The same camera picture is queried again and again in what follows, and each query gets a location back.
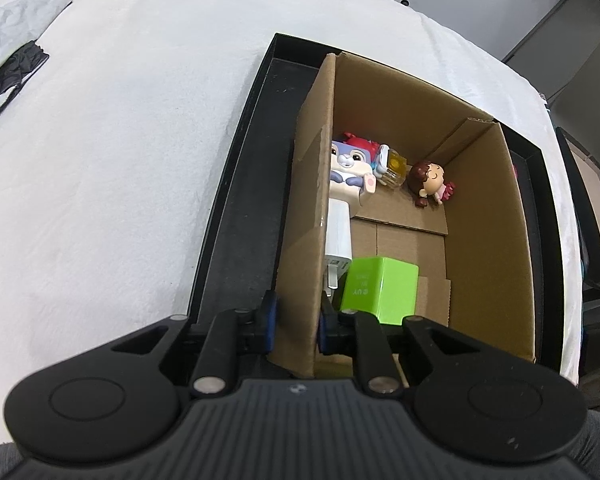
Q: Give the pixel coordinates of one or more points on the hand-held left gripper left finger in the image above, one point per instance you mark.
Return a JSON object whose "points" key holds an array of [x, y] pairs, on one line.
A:
{"points": [[270, 322]]}

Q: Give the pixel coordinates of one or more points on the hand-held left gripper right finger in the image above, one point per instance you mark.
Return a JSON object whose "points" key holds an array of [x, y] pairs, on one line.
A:
{"points": [[321, 332]]}

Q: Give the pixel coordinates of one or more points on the green cube charger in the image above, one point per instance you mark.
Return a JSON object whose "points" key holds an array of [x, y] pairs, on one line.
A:
{"points": [[380, 287]]}

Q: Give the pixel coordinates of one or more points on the white charger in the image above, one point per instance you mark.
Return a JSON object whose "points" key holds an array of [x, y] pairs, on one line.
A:
{"points": [[337, 240]]}

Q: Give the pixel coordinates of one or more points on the black tray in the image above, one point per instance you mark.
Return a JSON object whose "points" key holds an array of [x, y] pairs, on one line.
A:
{"points": [[245, 210]]}

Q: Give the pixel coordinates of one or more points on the brown cardboard box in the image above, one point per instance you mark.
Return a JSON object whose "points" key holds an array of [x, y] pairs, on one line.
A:
{"points": [[480, 240]]}

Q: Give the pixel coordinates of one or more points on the purple rabbit figurine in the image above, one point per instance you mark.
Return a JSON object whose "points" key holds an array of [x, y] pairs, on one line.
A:
{"points": [[347, 170]]}

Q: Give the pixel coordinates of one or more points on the brown-haired doll figurine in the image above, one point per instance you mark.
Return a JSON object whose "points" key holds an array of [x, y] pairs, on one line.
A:
{"points": [[430, 180]]}

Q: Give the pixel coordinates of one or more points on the flat black cardboard box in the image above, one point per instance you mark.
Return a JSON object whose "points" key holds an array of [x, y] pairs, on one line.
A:
{"points": [[587, 180]]}

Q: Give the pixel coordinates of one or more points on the red crab figurine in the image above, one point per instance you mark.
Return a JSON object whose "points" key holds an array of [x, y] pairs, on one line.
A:
{"points": [[392, 165]]}

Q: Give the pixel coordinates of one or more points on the grey and black cloth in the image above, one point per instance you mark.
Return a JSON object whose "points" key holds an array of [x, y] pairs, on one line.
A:
{"points": [[15, 20]]}

